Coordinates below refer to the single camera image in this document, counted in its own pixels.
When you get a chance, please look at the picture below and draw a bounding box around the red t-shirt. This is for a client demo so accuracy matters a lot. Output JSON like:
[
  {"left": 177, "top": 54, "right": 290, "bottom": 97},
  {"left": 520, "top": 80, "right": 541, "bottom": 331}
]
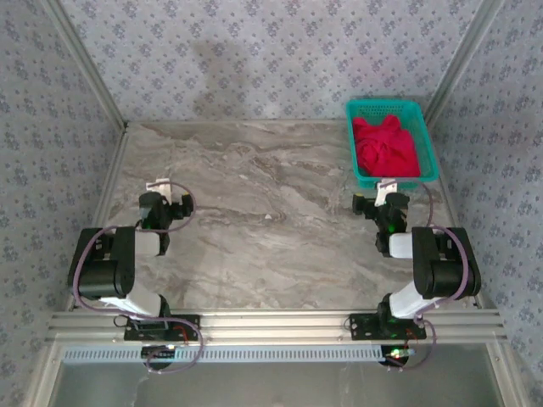
[{"left": 353, "top": 114, "right": 422, "bottom": 178}]

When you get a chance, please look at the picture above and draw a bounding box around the teal plastic basket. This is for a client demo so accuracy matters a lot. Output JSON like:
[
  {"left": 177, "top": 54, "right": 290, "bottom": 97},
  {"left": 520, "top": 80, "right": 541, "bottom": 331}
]
[{"left": 344, "top": 98, "right": 440, "bottom": 191}]

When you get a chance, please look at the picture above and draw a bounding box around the grey metal sheet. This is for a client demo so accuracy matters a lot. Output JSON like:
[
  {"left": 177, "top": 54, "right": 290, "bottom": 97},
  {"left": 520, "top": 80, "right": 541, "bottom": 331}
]
[{"left": 46, "top": 362, "right": 510, "bottom": 407}]

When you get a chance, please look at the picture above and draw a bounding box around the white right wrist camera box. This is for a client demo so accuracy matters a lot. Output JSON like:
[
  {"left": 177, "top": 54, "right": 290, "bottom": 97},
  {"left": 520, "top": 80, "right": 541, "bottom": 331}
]
[{"left": 375, "top": 180, "right": 399, "bottom": 208}]

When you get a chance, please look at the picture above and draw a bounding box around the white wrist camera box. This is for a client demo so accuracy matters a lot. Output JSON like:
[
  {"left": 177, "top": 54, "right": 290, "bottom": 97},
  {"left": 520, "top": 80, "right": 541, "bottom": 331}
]
[
  {"left": 375, "top": 180, "right": 399, "bottom": 208},
  {"left": 145, "top": 180, "right": 173, "bottom": 205}
]

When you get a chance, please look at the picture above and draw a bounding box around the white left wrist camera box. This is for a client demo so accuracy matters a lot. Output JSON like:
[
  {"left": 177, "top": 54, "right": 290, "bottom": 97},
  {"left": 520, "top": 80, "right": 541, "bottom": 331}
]
[{"left": 145, "top": 180, "right": 173, "bottom": 205}]

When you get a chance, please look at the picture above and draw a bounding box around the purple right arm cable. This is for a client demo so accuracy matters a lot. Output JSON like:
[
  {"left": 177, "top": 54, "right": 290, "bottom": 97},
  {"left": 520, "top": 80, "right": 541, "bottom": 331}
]
[{"left": 385, "top": 181, "right": 474, "bottom": 374}]

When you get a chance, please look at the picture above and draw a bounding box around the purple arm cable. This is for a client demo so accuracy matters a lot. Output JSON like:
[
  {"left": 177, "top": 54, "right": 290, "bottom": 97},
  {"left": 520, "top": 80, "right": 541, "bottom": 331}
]
[
  {"left": 385, "top": 181, "right": 474, "bottom": 374},
  {"left": 70, "top": 181, "right": 205, "bottom": 374}
]

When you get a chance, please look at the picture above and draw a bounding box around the aluminium table side rail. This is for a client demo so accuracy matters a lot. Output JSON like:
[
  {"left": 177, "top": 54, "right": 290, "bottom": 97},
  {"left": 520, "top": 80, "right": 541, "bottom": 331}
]
[
  {"left": 435, "top": 177, "right": 488, "bottom": 310},
  {"left": 65, "top": 125, "right": 131, "bottom": 313}
]

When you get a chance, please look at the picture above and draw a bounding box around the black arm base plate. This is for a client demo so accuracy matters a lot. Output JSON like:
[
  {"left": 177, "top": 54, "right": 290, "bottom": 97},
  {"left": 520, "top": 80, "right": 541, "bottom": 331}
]
[
  {"left": 348, "top": 313, "right": 428, "bottom": 342},
  {"left": 123, "top": 314, "right": 201, "bottom": 343}
]

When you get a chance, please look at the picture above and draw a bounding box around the aluminium corner post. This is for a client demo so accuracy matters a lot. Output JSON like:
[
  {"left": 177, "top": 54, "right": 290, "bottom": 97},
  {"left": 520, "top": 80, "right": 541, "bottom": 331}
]
[
  {"left": 40, "top": 0, "right": 130, "bottom": 131},
  {"left": 423, "top": 0, "right": 509, "bottom": 124}
]

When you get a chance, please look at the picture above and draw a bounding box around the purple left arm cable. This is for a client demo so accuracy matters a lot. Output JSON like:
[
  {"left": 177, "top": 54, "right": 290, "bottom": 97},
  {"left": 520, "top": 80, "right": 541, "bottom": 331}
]
[{"left": 70, "top": 181, "right": 205, "bottom": 374}]

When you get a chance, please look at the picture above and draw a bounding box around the aluminium frame rail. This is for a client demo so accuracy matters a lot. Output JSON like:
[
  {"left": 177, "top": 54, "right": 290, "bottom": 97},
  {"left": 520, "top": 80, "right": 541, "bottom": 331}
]
[{"left": 45, "top": 309, "right": 509, "bottom": 344}]

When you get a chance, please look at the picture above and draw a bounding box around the grey slotted cable duct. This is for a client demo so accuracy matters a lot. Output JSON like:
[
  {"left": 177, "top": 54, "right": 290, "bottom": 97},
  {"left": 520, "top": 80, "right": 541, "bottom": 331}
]
[{"left": 61, "top": 343, "right": 385, "bottom": 365}]

